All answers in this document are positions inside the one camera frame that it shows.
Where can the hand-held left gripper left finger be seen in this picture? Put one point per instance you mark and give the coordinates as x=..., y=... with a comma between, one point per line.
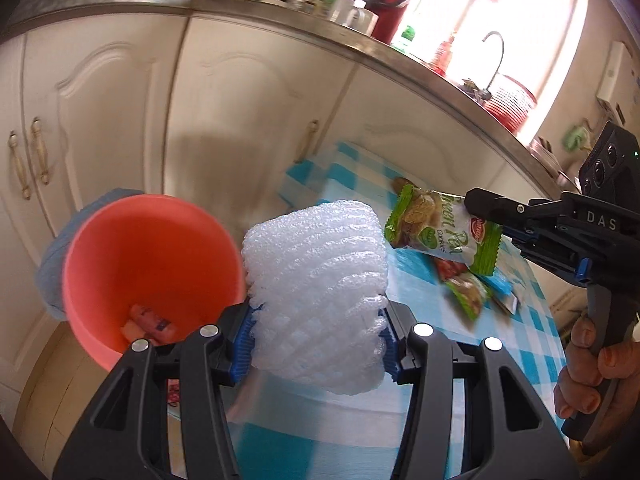
x=242, y=340

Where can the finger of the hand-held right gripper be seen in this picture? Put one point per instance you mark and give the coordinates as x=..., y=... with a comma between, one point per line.
x=500, y=207
x=545, y=250

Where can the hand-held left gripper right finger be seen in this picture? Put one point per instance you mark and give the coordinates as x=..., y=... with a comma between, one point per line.
x=389, y=355

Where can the white foam net sleeve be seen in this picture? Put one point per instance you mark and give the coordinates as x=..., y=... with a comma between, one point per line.
x=315, y=285

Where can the orange plastic bucket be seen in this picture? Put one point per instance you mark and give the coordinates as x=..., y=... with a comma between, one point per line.
x=150, y=260

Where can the person's right hand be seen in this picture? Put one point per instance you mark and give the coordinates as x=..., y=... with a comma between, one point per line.
x=580, y=345

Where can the steel plates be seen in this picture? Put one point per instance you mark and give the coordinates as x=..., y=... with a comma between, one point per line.
x=547, y=157

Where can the red snack wrapper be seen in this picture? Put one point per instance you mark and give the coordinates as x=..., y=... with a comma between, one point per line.
x=450, y=269

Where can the blue white checkered tablecloth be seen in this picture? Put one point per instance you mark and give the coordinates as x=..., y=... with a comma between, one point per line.
x=525, y=330

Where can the green hanging item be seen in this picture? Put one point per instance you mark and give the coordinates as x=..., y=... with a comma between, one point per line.
x=575, y=137

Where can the small red object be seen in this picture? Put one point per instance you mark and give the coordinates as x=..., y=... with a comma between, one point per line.
x=174, y=395

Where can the pink wrapper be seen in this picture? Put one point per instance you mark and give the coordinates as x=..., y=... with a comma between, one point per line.
x=150, y=322

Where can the red plastic basket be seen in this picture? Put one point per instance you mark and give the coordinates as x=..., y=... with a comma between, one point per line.
x=510, y=107

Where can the curved steel faucet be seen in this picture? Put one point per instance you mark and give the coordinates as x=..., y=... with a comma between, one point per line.
x=484, y=94

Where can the cream cabinet door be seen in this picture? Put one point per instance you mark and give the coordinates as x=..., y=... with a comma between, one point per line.
x=110, y=135
x=10, y=85
x=235, y=110
x=400, y=120

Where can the red jar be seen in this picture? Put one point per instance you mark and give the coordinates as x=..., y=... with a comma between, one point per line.
x=444, y=57

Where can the window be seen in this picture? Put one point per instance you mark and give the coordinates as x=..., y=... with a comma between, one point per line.
x=540, y=20

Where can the green bottle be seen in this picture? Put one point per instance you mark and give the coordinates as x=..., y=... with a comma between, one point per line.
x=407, y=37

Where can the grey blue cloth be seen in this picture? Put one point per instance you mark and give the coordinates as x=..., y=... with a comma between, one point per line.
x=50, y=270

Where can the red thermos jug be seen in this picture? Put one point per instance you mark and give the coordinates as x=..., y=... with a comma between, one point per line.
x=392, y=5

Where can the white mug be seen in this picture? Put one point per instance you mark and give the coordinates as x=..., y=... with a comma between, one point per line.
x=361, y=20

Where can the white cup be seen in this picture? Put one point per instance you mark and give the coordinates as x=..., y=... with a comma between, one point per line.
x=336, y=7

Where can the white wall box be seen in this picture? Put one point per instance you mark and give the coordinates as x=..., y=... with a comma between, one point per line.
x=612, y=72

